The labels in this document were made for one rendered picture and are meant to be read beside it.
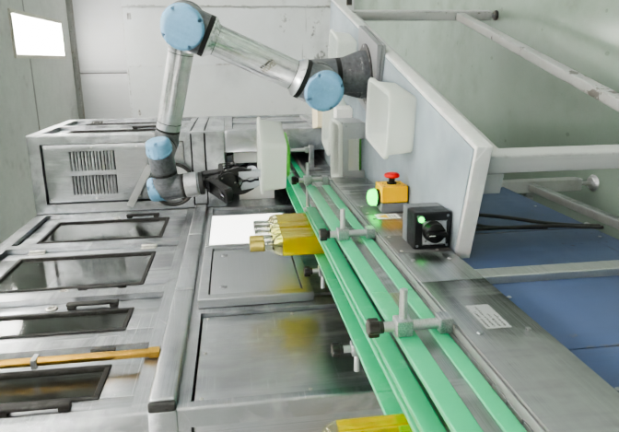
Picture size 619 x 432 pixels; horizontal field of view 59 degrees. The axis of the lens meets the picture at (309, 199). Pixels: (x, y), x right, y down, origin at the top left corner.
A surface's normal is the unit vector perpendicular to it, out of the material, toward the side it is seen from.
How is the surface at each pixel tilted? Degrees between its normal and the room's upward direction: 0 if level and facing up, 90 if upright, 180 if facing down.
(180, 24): 83
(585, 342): 90
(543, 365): 90
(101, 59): 90
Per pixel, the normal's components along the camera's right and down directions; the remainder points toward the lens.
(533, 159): 0.14, 0.49
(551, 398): -0.01, -0.97
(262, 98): 0.14, 0.24
